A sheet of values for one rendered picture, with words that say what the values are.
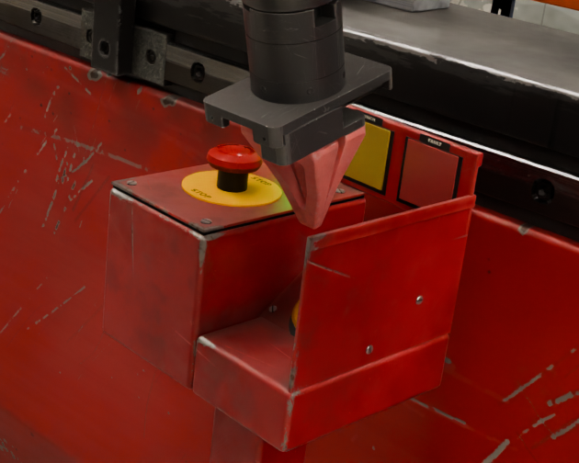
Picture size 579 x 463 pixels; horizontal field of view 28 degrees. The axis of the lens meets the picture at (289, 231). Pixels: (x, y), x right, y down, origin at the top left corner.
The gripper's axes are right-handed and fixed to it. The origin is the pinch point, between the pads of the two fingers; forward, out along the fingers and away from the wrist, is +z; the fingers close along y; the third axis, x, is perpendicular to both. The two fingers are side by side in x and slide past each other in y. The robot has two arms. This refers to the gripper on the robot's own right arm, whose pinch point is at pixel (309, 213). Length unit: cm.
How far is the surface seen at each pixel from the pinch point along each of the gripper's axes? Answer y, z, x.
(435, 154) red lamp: 10.8, -0.1, -1.4
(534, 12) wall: 389, 170, 253
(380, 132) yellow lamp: 10.9, -0.1, 3.7
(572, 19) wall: 391, 170, 234
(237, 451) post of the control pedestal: -4.7, 20.1, 4.9
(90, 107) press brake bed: 13.7, 11.2, 46.0
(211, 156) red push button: 0.7, -0.5, 10.3
